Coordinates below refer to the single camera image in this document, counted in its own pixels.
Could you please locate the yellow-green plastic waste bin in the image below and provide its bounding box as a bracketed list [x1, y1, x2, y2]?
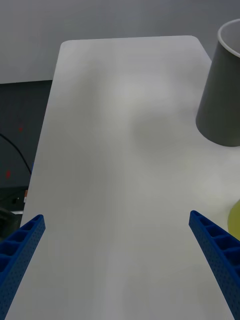
[227, 199, 240, 242]

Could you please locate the grey plastic waste bin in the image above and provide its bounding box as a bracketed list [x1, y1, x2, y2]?
[195, 17, 240, 148]

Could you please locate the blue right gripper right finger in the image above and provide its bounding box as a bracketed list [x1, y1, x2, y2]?
[188, 210, 240, 320]

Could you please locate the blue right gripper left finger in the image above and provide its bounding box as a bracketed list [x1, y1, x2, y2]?
[0, 214, 47, 320]

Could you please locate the thick black cable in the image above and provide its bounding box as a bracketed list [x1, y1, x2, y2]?
[0, 133, 33, 176]

